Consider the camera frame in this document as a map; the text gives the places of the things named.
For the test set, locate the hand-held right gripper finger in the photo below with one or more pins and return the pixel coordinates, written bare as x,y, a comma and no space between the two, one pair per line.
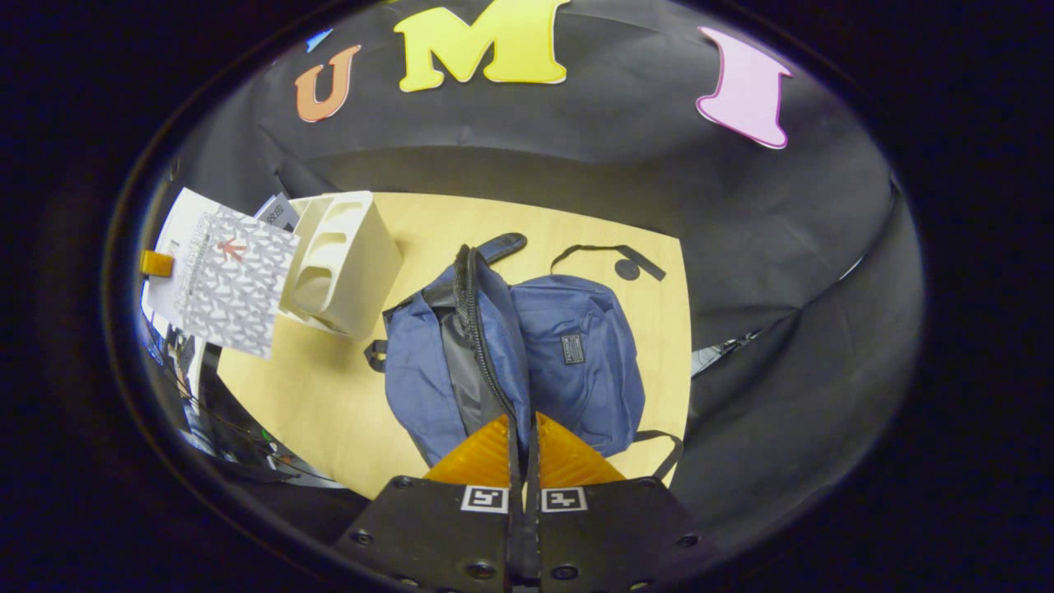
533,527
515,527

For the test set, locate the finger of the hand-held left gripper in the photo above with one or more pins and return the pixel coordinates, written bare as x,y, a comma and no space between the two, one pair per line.
156,263

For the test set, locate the white grey patterned book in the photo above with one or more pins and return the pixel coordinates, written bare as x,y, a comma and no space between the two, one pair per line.
230,288

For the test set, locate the blue schoolbag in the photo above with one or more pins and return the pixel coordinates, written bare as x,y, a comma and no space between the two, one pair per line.
576,354

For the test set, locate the white plastic bookshelf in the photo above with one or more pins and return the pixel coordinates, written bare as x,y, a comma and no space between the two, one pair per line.
354,263

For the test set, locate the black backdrop cloth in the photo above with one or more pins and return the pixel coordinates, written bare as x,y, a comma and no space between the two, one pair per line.
782,329

